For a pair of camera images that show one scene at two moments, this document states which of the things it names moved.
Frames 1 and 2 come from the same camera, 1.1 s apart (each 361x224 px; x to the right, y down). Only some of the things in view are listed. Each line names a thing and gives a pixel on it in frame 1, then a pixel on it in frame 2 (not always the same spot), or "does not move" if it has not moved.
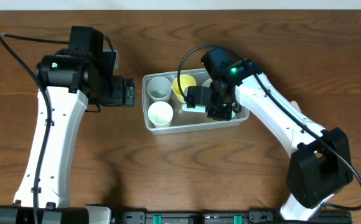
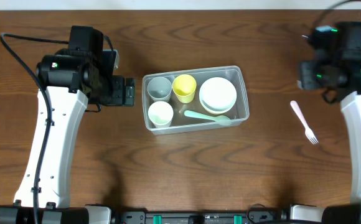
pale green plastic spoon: x=197 y=109 -> x=221 y=119
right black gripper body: x=219 y=112 -> x=305 y=76
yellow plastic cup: x=185 y=81 does not move
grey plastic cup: x=159 y=89 does not move
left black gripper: x=118 y=91 does not move
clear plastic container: x=165 y=109 does not move
